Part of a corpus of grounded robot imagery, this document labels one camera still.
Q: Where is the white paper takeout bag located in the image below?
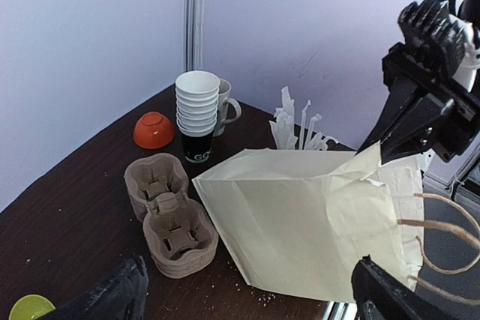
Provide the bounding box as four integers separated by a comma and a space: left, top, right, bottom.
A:
193, 145, 425, 303

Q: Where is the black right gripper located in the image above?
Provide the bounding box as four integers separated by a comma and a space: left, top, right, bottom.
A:
357, 43, 479, 164

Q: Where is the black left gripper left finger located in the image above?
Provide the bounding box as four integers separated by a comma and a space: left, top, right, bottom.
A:
41, 256, 149, 319

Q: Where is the ceramic mug with tree print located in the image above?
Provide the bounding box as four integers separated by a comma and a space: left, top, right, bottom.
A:
213, 79, 242, 137

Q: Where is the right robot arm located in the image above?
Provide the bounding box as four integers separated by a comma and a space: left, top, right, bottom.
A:
359, 0, 479, 163

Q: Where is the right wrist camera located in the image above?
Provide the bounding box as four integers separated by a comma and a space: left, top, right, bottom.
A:
397, 0, 479, 93

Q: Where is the orange plastic bowl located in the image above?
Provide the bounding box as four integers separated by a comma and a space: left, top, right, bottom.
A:
133, 112, 175, 150

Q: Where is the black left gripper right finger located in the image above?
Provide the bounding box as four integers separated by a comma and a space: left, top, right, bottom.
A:
351, 256, 450, 320

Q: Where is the stack of white paper cups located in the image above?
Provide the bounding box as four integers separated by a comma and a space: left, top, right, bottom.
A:
175, 70, 221, 163

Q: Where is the stack of cardboard cup carriers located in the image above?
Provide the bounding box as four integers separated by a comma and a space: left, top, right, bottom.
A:
124, 153, 219, 279

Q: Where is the glass of white wrapped straws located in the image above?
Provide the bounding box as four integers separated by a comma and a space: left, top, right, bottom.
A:
269, 86, 339, 151

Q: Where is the green plastic bowl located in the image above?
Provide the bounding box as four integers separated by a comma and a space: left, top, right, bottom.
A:
8, 294, 56, 320

